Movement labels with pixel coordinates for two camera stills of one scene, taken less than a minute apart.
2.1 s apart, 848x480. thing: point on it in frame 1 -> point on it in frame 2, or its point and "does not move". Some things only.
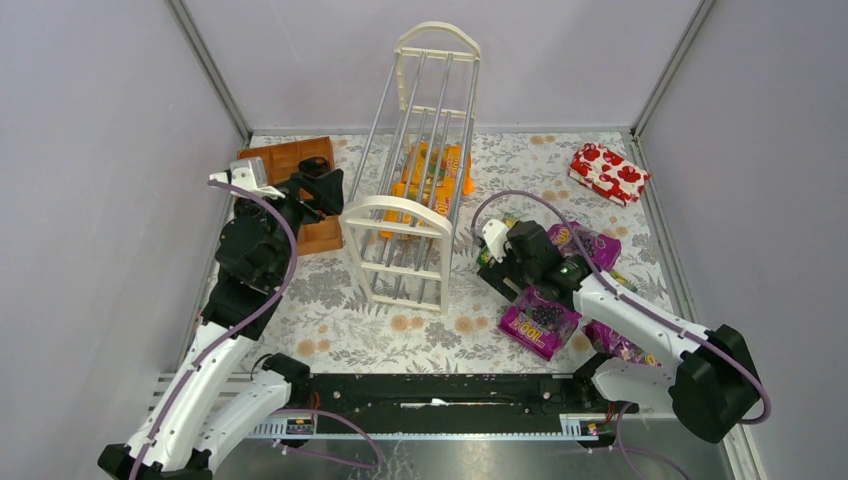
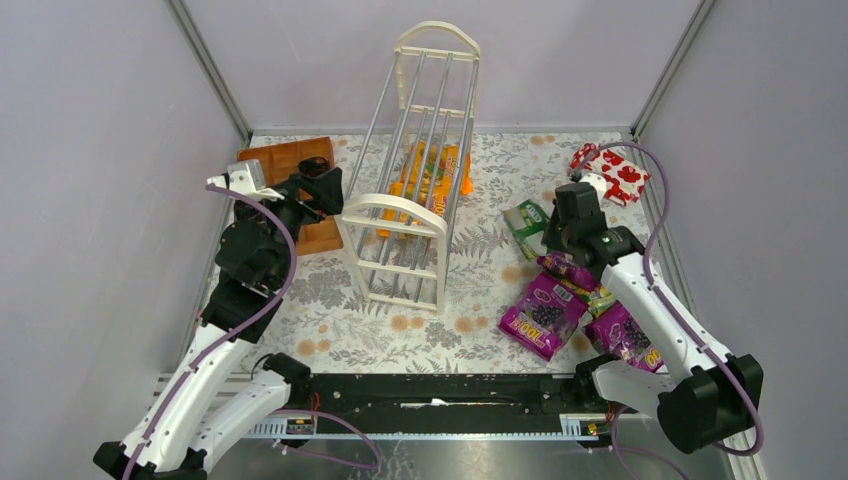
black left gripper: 303,195 does not move
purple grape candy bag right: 606,339 does not move
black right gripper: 499,273 -> 561,240
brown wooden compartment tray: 283,161 does not move
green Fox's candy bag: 483,256 -> 527,222
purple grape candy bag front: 539,323 does not move
